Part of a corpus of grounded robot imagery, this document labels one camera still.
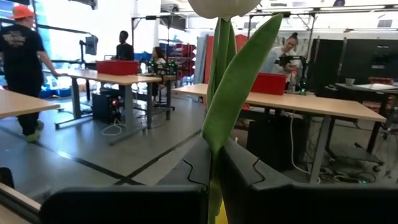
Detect wooden table grey legs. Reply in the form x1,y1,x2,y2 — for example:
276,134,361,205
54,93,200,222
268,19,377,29
171,83,387,184
43,68,162,146
0,89,60,119

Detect black partition screen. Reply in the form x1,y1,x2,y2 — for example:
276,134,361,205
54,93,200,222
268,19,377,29
309,39,345,91

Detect black desk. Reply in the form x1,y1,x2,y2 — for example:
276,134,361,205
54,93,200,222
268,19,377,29
335,82,398,153

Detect white cable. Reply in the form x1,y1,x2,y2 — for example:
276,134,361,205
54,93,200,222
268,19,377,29
289,114,321,184
101,118,125,137

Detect grey partition screen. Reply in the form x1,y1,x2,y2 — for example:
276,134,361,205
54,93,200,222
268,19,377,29
194,34,208,85

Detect red storage shelves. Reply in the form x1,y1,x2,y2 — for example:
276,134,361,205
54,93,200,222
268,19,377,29
167,43,197,78

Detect person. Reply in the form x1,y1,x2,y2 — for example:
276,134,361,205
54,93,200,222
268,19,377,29
0,4,68,144
115,30,135,62
261,32,302,91
150,46,167,103

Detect red plastic bin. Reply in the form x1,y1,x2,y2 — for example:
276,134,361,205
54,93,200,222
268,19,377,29
96,60,140,76
251,72,287,96

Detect white artificial tulip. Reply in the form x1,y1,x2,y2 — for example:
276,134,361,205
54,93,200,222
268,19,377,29
188,0,284,224

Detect black computer tower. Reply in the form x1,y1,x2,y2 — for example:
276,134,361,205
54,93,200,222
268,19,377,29
91,93,121,124
247,114,308,172

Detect orange partition screen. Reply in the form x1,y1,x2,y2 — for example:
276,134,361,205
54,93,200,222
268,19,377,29
203,34,249,85

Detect black partition panels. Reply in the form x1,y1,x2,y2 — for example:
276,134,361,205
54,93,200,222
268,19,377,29
343,39,398,85

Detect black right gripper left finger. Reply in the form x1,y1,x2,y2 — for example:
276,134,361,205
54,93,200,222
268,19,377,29
40,136,213,224

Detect black monitor on arm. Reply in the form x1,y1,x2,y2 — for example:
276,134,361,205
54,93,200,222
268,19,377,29
79,34,100,63

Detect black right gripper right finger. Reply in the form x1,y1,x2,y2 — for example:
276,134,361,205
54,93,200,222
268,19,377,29
219,138,398,224

